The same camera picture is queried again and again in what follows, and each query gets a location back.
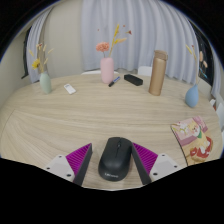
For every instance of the dark window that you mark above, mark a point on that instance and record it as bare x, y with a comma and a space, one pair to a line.
25, 56
205, 56

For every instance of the blue capped marker pen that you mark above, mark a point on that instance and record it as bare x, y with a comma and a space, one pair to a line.
113, 81

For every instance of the pink vase with orange flowers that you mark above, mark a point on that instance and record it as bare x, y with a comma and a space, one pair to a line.
107, 70

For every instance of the narrow white curtain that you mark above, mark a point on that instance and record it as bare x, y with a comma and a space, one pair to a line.
35, 43
216, 80

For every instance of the small white remote control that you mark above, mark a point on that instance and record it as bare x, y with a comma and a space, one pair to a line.
69, 88

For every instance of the white chair with blue seat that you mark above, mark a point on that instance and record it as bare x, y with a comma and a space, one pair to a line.
220, 115

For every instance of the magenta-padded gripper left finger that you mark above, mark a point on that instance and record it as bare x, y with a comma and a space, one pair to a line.
79, 159

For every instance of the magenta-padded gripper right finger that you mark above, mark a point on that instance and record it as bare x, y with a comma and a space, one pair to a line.
146, 158

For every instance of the small white chair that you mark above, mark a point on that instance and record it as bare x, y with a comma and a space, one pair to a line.
212, 102

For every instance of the wide white curtain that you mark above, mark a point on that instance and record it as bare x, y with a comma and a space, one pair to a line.
143, 33

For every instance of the blue vase with dried flowers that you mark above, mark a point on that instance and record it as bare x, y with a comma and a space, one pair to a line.
192, 96

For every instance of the black computer mouse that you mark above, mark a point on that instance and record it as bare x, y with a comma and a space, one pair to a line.
115, 158

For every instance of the green vase with yellow flowers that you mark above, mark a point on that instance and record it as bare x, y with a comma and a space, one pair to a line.
45, 83

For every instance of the tan insulated drink bottle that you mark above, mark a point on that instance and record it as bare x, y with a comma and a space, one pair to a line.
158, 75

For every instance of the black rectangular case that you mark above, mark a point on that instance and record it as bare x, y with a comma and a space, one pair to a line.
133, 80

